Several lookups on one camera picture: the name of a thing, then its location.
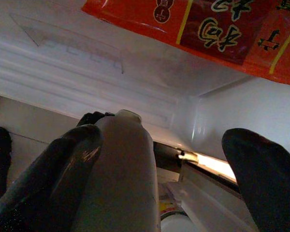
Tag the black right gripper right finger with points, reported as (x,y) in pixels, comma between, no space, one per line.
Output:
(265,183)

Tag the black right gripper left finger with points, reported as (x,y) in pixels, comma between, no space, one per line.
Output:
(50,181)

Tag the white plastic bottle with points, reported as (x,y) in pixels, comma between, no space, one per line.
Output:
(125,174)

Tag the fridge light strip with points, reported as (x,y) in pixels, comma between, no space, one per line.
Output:
(212,165)

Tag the white fridge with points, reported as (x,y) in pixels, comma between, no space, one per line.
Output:
(87,79)

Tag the bottle with yellow red label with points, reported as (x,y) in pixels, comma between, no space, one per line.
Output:
(168,205)

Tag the red printed food package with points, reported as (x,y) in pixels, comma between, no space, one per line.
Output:
(207,29)

